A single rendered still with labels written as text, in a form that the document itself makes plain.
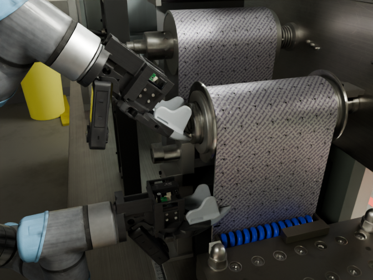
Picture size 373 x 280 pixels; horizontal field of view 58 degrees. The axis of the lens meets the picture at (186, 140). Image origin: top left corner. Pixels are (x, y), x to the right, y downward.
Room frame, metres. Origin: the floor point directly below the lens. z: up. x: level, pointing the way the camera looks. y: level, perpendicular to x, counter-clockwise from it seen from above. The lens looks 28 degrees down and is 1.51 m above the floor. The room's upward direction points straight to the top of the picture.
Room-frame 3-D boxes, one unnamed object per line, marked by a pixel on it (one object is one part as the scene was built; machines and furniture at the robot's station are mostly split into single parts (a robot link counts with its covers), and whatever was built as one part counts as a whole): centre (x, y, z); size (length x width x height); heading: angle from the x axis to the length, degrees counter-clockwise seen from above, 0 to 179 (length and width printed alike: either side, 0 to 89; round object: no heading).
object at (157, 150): (0.57, 0.06, 1.18); 0.04 x 0.02 x 0.04; 16
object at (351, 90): (0.64, -0.31, 1.28); 0.06 x 0.05 x 0.02; 106
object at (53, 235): (0.42, 0.22, 1.11); 0.11 x 0.08 x 0.09; 106
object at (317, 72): (0.63, -0.27, 1.25); 0.15 x 0.01 x 0.15; 16
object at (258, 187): (0.53, -0.16, 1.11); 0.23 x 0.01 x 0.18; 106
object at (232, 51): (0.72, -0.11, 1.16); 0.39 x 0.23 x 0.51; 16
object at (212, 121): (0.56, -0.03, 1.25); 0.15 x 0.01 x 0.15; 16
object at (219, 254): (0.43, -0.06, 1.05); 0.04 x 0.04 x 0.04
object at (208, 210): (0.48, -0.04, 1.11); 0.09 x 0.03 x 0.06; 105
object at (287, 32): (0.88, -0.24, 1.33); 0.07 x 0.07 x 0.07; 16
